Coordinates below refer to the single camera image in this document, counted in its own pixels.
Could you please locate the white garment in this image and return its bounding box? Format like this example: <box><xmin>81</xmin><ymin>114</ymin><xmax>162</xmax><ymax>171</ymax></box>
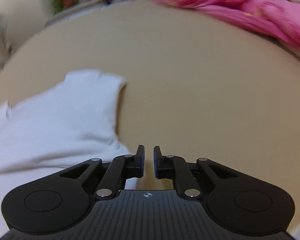
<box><xmin>0</xmin><ymin>69</ymin><xmax>133</xmax><ymax>176</ymax></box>

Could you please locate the pink quilt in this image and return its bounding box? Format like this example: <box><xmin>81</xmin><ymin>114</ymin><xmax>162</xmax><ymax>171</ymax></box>
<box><xmin>150</xmin><ymin>0</ymin><xmax>300</xmax><ymax>50</ymax></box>

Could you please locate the potted green plant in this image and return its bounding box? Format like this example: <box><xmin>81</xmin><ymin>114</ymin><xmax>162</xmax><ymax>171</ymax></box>
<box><xmin>52</xmin><ymin>0</ymin><xmax>79</xmax><ymax>14</ymax></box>

